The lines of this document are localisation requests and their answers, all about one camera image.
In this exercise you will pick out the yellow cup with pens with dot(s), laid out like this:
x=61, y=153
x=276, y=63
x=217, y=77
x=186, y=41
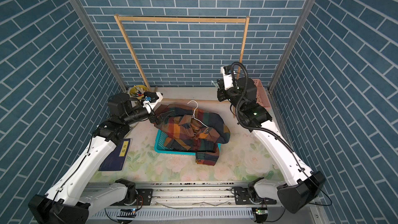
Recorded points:
x=137, y=91

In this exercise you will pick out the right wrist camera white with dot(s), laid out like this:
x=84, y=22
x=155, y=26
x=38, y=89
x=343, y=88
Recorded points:
x=228, y=77

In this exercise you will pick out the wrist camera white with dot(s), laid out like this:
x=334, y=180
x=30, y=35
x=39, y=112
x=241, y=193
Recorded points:
x=228, y=77
x=151, y=99

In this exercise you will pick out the dark blue book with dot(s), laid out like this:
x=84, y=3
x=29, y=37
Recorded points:
x=116, y=159

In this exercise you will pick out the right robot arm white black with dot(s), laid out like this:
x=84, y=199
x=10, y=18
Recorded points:
x=301, y=184

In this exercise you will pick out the plaid long-sleeve shirt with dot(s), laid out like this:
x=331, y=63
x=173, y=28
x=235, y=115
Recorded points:
x=186, y=123

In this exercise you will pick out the wooden clothes rack frame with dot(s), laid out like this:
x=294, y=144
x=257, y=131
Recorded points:
x=120, y=19

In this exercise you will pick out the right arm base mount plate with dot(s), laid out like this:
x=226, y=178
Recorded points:
x=247, y=196

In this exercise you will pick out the aluminium rail frame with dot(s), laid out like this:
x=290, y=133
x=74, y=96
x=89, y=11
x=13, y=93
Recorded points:
x=178, y=201

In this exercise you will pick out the pink plastic basket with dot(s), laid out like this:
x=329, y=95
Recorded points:
x=262, y=98

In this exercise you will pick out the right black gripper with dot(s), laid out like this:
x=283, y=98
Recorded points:
x=223, y=92

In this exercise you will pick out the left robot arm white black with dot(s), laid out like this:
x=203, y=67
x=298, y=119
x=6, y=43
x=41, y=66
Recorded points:
x=64, y=203

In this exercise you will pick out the teal plastic basket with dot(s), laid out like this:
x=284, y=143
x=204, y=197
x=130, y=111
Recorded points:
x=165, y=144

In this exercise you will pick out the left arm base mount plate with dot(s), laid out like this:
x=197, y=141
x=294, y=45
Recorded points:
x=141, y=197

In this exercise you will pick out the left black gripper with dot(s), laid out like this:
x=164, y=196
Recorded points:
x=158, y=120

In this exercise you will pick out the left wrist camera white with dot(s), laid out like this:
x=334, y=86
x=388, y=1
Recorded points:
x=151, y=99

